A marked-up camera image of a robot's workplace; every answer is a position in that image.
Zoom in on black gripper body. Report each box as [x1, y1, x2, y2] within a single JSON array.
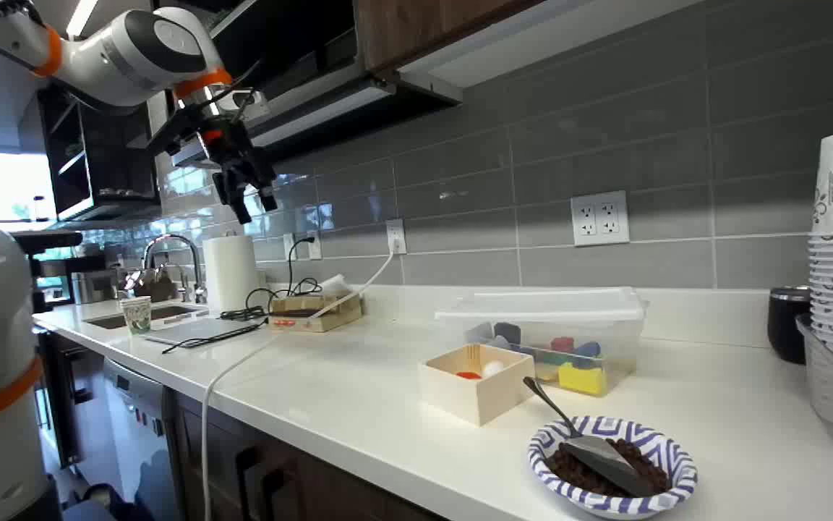
[[149, 87, 280, 192]]

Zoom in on small open wooden box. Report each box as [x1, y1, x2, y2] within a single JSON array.
[[417, 343, 537, 428]]

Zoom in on dark wooden base cabinet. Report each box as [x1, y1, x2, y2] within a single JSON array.
[[171, 389, 449, 521]]

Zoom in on chrome sink faucet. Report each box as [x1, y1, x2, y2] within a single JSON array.
[[138, 233, 209, 307]]

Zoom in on shallow wooden tray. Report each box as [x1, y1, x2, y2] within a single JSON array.
[[267, 288, 369, 336]]

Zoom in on flat grey tray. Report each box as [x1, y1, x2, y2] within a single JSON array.
[[141, 315, 267, 354]]

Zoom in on steel sink basin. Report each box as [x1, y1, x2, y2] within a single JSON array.
[[80, 301, 209, 334]]

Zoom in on white outlet with plug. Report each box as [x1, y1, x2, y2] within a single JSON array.
[[381, 218, 410, 262]]

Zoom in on steel dishwasher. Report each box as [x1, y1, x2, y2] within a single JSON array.
[[95, 356, 186, 521]]

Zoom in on blue toy block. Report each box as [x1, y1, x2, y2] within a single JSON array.
[[492, 321, 526, 350]]

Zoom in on clear plastic storage container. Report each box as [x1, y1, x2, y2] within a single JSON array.
[[434, 285, 651, 399]]

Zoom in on yellow toy block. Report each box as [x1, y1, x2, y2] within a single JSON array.
[[554, 359, 612, 399]]

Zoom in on brown coffee grounds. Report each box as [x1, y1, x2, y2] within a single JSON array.
[[540, 438, 676, 501]]

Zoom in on metal scoop spoon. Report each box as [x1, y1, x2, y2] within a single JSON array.
[[520, 373, 656, 501]]

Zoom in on blue patterned paper bowl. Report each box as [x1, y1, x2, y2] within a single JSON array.
[[524, 414, 703, 521]]

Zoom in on black tumbler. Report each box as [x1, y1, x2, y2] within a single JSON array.
[[764, 282, 815, 369]]

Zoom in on black cable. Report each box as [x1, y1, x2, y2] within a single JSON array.
[[241, 233, 323, 315]]

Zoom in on white power cable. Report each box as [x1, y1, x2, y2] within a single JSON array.
[[196, 246, 401, 521]]

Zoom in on wooden wall cabinet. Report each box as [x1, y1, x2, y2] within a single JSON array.
[[353, 0, 708, 104]]

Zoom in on white double wall outlet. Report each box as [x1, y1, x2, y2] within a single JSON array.
[[567, 189, 633, 250]]

